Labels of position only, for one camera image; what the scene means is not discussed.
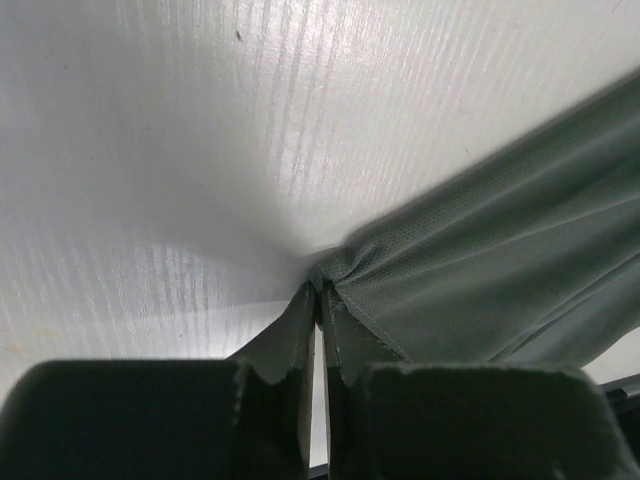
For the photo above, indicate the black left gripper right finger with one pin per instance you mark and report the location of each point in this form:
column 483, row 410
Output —
column 392, row 419

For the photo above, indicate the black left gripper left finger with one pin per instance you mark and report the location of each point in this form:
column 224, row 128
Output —
column 245, row 417

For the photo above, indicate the dark grey t-shirt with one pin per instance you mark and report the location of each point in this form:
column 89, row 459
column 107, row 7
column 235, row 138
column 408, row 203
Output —
column 530, row 256

